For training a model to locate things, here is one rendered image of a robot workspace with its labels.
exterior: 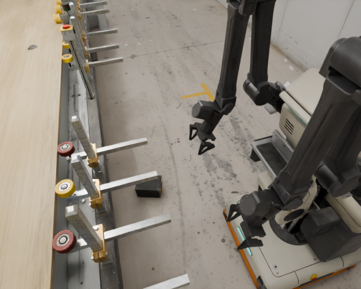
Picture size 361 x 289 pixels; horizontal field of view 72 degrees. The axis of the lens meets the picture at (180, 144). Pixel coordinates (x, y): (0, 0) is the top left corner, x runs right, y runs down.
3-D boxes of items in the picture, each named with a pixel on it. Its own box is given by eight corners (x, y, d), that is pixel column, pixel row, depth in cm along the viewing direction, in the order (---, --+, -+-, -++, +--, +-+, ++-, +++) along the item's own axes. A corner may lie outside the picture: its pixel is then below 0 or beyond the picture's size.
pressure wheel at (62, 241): (67, 265, 98) (55, 254, 89) (59, 249, 102) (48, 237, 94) (86, 252, 101) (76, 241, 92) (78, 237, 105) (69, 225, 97)
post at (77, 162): (109, 212, 131) (78, 153, 96) (109, 218, 129) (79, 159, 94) (102, 214, 130) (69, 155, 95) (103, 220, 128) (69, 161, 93)
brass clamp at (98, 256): (106, 228, 107) (103, 223, 103) (109, 259, 98) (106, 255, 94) (91, 232, 106) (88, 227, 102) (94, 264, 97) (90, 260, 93)
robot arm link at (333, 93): (411, 65, 37) (356, 35, 44) (380, 71, 36) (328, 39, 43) (304, 210, 68) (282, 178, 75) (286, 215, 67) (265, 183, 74)
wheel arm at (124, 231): (169, 217, 109) (168, 211, 106) (171, 223, 107) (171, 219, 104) (67, 247, 102) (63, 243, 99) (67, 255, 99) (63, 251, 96)
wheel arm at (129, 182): (156, 174, 127) (156, 169, 124) (158, 179, 125) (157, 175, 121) (69, 198, 119) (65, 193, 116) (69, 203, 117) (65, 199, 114)
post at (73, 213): (112, 256, 112) (76, 202, 76) (113, 264, 109) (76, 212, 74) (105, 259, 111) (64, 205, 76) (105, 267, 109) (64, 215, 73)
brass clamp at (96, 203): (102, 183, 124) (99, 178, 121) (105, 207, 115) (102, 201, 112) (90, 187, 123) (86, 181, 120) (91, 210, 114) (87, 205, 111)
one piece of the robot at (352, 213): (296, 187, 190) (345, 99, 129) (348, 258, 154) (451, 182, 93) (256, 199, 185) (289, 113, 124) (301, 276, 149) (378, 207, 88)
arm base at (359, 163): (386, 183, 70) (354, 152, 78) (377, 179, 66) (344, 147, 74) (358, 201, 75) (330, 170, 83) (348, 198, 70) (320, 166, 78)
